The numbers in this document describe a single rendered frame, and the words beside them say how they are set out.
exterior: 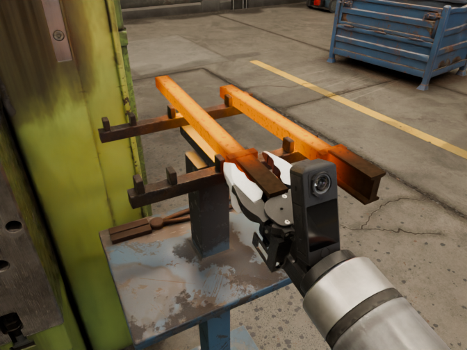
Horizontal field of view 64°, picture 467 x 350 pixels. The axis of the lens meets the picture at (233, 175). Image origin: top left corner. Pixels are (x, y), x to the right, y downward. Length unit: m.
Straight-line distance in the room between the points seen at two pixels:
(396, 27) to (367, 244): 2.61
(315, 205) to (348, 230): 1.52
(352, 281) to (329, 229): 0.06
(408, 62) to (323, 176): 3.64
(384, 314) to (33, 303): 0.73
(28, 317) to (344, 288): 0.73
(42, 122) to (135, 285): 0.41
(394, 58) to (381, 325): 3.78
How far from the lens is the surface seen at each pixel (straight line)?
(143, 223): 0.83
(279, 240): 0.44
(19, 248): 0.83
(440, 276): 1.85
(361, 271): 0.40
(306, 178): 0.38
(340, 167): 0.54
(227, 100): 0.75
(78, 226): 1.06
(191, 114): 0.65
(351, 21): 4.32
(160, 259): 0.76
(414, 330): 0.39
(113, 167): 0.98
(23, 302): 0.92
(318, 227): 0.41
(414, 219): 2.11
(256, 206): 0.45
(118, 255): 0.79
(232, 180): 0.48
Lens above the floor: 1.21
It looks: 33 degrees down
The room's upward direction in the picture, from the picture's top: straight up
